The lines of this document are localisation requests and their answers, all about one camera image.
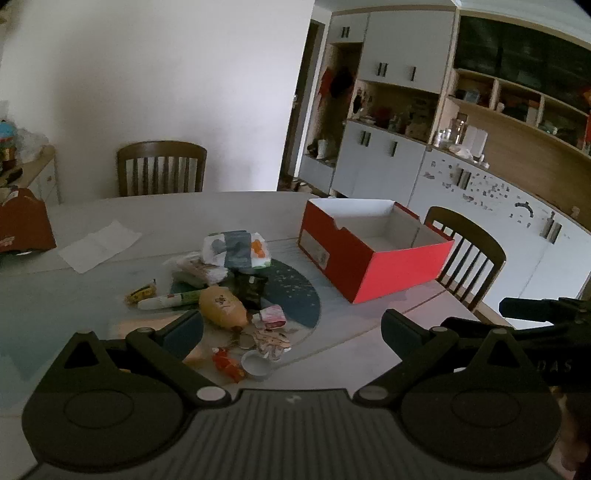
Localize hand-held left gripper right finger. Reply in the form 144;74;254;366
353;308;548;403

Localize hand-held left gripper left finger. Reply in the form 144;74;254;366
60;310;234;409

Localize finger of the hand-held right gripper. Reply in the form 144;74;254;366
441;317;515;340
499;296;591;326

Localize beige board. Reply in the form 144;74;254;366
184;344;209;368

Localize white and green tube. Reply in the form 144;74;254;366
137;290;206;311

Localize tan squeeze bottle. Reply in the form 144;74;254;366
198;285;252;329

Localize orange red snack packet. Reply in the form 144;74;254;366
212;347;246;383

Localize red cardboard box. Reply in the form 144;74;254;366
298;198;455;304

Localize clear cotton swab packet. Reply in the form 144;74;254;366
164;252;229;287

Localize white round jar lid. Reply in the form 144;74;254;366
241;350;273;380

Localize dark snack packet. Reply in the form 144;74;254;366
231;270;269;311

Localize pink patterned sachet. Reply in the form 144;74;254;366
252;327;293;360

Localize printed white wipes packet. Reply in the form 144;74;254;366
201;229;271;269

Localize small yellow packet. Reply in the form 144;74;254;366
124;278;158;305

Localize dark wooden slat-back chair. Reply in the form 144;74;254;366
424;206;507;312
116;141;208;198

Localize white paper sheet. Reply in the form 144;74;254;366
58;220;142;273

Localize white countertop box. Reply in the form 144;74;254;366
462;126;489;161

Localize glass jar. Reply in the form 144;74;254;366
434;117;467;149

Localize white drawer cabinet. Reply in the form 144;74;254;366
0;145;62;207

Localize clear plastic bag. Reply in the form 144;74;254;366
16;127;50;162

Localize red hanging decoration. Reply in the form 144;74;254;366
320;67;339;100

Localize dark glass upper cabinet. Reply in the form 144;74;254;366
455;14;591;90

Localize blue round toy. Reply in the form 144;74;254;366
0;119;19;172

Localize tall white storage cabinet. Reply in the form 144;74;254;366
298;0;458;201

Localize wooden open wall shelf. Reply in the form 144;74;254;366
443;68;591;217

